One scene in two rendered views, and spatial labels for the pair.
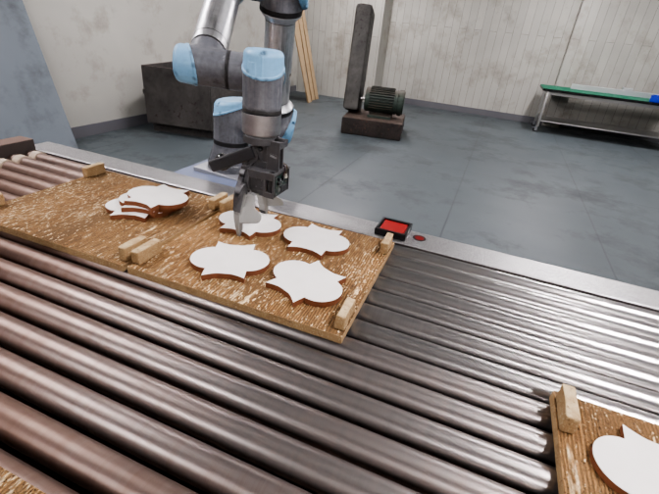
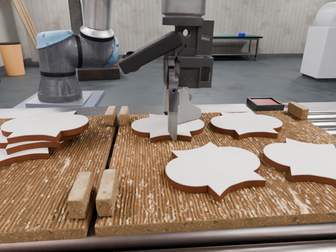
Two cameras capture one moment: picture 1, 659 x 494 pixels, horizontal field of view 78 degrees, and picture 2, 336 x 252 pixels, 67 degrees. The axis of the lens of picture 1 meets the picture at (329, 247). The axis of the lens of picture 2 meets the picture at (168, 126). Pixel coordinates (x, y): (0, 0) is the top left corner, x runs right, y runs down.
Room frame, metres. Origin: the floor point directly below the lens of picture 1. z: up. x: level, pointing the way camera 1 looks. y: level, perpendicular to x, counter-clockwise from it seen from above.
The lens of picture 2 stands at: (0.39, 0.37, 1.13)
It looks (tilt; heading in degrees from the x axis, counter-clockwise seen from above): 22 degrees down; 337
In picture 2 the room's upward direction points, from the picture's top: straight up
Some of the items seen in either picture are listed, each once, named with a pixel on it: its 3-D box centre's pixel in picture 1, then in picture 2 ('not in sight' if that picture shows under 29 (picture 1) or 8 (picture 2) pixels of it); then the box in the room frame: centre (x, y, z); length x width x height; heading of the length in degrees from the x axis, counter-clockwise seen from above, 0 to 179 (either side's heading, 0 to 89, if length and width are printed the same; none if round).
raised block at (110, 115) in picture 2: (218, 201); (110, 115); (0.90, 0.28, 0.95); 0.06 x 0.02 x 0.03; 161
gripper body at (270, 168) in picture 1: (263, 165); (185, 54); (0.81, 0.15, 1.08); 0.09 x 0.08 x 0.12; 72
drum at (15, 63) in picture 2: not in sight; (12, 58); (7.30, 1.29, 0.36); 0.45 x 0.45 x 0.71
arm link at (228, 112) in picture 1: (233, 119); (58, 50); (1.37, 0.36, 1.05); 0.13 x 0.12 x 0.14; 96
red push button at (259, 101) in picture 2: (393, 228); (264, 104); (0.91, -0.15, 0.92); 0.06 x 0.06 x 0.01; 71
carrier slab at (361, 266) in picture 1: (275, 256); (231, 149); (0.71, 0.11, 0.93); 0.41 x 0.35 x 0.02; 72
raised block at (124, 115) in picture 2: (228, 203); (124, 115); (0.90, 0.25, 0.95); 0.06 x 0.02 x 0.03; 162
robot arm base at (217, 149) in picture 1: (230, 153); (59, 83); (1.37, 0.37, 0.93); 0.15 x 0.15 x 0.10
